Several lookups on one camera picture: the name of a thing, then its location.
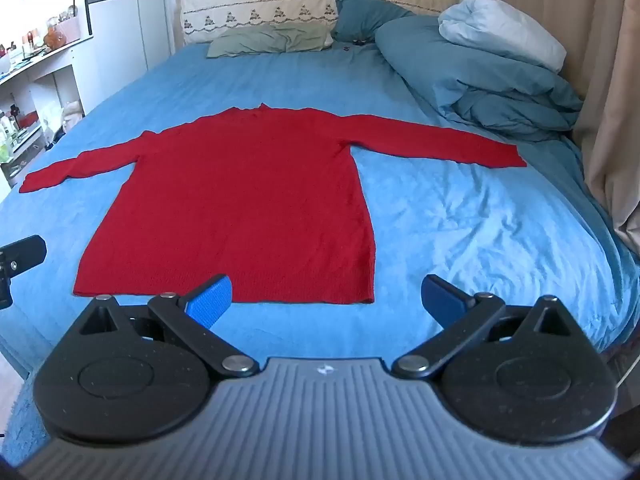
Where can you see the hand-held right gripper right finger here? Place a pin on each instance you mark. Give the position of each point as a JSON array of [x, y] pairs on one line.
[[442, 301]]

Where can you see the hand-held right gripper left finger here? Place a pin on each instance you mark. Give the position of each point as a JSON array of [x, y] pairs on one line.
[[210, 304]]

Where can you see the green pillow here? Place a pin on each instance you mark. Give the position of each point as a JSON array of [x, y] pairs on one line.
[[260, 40]]

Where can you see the red knit sweater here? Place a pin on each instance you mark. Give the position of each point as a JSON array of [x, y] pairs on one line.
[[240, 200]]

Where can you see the beige curtain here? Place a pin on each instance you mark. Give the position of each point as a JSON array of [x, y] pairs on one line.
[[600, 60]]

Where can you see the blue duvet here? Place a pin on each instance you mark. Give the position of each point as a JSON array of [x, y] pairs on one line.
[[475, 80]]

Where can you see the red box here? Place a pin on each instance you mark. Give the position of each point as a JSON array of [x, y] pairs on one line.
[[27, 119]]

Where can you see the teal pillow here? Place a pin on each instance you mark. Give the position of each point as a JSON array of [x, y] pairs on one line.
[[360, 15]]

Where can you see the light blue folded blanket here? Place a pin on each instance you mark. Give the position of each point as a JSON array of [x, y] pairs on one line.
[[500, 25]]

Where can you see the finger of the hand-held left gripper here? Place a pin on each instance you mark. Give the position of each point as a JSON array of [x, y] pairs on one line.
[[27, 252]]

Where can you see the pink box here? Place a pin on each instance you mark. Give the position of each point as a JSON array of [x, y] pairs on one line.
[[70, 29]]

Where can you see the white shelving unit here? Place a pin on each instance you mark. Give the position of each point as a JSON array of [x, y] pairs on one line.
[[55, 70]]

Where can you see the orange jar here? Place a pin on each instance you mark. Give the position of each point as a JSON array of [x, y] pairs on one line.
[[54, 37]]

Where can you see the white and grey wardrobe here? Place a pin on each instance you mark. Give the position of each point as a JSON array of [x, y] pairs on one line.
[[125, 25]]

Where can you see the bed with blue sheet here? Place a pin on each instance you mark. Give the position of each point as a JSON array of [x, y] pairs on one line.
[[450, 220]]

